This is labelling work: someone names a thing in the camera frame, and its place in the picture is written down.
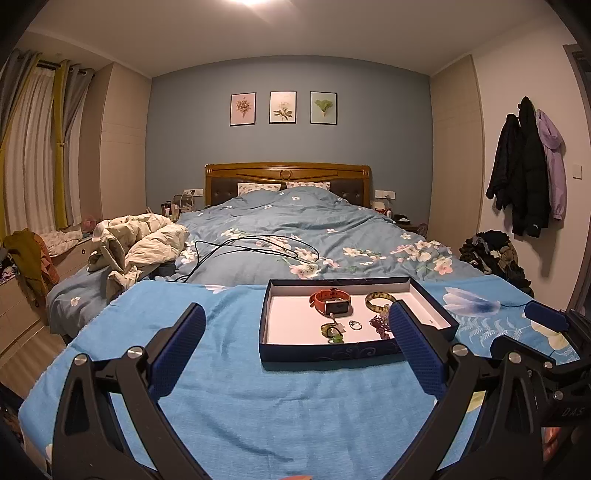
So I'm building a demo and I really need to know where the cream puffy comforter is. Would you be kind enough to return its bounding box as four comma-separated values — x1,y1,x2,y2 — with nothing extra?
88,213,190,303

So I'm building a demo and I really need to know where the olive green garment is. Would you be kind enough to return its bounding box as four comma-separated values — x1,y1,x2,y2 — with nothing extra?
4,231,49,296

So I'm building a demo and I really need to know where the short black jacket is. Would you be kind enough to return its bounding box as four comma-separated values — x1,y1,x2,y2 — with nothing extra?
486,113,520,213

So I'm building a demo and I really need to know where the beige built-in wardrobe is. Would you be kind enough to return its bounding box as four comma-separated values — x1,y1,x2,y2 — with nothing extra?
429,54,485,259
99,61,153,222

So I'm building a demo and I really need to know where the orange smartwatch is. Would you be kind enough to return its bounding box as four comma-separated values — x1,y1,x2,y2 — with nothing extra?
309,287,352,317

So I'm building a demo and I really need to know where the bright blue floral cloth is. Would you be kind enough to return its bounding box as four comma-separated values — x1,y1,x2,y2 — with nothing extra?
18,274,591,480

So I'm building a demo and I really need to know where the dark nightstand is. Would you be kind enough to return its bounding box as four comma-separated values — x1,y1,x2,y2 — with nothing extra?
392,210,430,236

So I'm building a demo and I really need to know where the long black puffer jacket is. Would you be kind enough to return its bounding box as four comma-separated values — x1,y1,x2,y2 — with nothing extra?
510,96,552,238

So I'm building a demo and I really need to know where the tortoiseshell bangle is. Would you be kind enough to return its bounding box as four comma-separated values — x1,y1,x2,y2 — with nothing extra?
365,292,399,315

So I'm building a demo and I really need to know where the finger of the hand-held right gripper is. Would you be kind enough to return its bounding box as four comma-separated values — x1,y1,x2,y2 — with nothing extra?
526,300,591,344
490,335,591,404

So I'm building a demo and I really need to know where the grey-blue floral duvet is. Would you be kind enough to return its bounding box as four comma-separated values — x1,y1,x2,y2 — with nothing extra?
46,187,485,333

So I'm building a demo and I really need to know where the pile of dark clothes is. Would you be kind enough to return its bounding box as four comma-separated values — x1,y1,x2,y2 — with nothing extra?
459,230,535,296

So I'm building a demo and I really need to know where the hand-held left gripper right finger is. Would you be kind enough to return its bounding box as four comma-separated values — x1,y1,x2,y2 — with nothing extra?
388,300,543,480

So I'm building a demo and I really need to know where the white patterned blanket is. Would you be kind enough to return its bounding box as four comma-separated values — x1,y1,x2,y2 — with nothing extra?
39,228,84,257

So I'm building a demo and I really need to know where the green framed flower picture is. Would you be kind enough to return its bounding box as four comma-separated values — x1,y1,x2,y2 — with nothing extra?
310,91,339,125

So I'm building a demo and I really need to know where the ceiling light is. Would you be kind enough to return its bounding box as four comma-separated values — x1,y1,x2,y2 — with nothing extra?
231,0,296,10

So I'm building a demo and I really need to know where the purple beaded bracelet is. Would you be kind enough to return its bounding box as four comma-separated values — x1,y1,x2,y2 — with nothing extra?
369,310,398,341

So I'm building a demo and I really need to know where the group of cosmetic bottles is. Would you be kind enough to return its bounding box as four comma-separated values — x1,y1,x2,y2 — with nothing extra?
161,196,195,220

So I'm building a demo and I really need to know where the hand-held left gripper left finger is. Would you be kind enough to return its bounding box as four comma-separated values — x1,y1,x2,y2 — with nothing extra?
52,302,218,480

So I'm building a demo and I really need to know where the pink framed flower picture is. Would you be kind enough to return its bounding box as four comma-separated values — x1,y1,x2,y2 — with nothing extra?
230,93,256,127

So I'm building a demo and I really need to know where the grey and yellow curtain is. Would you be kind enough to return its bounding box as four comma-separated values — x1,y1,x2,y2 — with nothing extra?
0,50,38,241
52,59,95,229

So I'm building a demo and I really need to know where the lilac jacket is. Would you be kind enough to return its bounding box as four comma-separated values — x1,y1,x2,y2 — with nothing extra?
536,109,567,221

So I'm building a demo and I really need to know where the white framed flower picture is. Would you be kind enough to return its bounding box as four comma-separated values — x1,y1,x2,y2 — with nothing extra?
269,91,296,124

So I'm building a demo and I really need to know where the black cable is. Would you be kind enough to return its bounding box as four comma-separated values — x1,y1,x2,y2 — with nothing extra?
173,235,320,283

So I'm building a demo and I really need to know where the wooden bed headboard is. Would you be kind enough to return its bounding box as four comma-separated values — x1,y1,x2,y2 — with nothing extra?
204,162,373,208

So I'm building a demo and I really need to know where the navy blue shallow box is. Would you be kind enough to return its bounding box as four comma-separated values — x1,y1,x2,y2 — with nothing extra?
259,276,460,372

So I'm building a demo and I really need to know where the beige drawer cabinet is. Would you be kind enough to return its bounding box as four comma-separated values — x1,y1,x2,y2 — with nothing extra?
0,237,100,352

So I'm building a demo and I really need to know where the white sheer curtain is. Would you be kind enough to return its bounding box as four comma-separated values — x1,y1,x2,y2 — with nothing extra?
4,67,63,236

